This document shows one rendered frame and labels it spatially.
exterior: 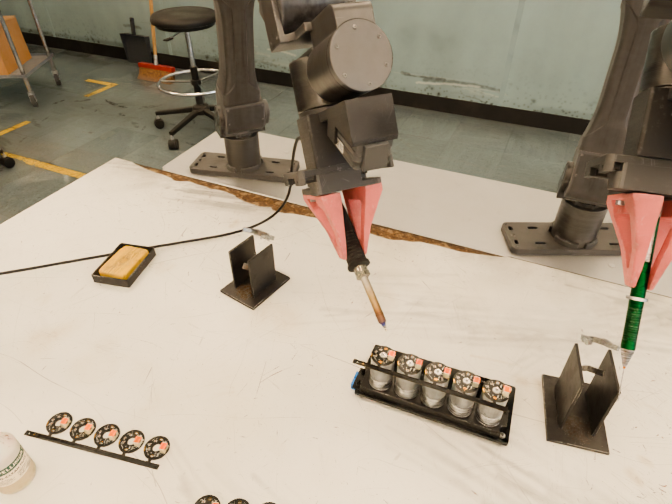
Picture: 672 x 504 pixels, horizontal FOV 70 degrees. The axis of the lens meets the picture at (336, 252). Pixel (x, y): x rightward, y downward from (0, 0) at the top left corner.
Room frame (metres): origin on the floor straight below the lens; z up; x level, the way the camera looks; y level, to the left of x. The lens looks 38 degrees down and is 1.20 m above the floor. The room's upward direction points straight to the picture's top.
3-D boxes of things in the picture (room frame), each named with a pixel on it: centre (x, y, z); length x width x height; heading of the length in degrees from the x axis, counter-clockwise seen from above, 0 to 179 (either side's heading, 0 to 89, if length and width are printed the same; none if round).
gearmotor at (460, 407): (0.29, -0.13, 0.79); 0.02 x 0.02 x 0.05
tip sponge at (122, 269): (0.53, 0.30, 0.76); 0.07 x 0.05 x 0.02; 168
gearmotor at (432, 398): (0.30, -0.10, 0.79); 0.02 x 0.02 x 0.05
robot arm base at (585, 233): (0.59, -0.36, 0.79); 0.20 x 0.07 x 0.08; 89
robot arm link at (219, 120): (0.81, 0.17, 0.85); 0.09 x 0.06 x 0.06; 115
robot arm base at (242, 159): (0.82, 0.17, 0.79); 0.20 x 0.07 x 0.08; 79
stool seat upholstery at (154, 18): (2.66, 0.77, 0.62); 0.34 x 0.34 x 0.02
